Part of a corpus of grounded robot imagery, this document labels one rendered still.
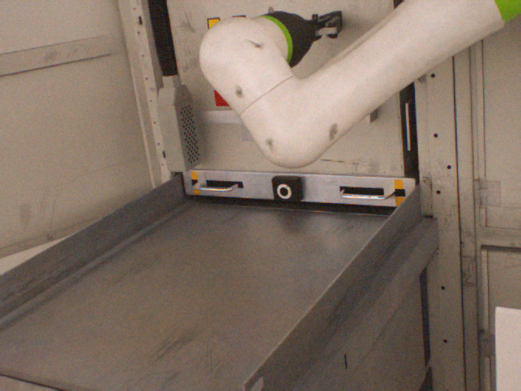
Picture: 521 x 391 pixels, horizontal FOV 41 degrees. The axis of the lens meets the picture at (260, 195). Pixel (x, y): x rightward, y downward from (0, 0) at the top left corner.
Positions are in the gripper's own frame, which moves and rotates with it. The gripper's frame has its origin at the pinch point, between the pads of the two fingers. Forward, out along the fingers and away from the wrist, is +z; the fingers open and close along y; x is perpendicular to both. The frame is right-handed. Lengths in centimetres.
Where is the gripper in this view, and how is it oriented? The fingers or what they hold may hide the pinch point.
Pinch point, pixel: (331, 22)
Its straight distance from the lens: 132.7
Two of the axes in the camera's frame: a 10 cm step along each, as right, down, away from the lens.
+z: 4.6, -3.4, 8.2
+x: -1.3, -9.4, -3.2
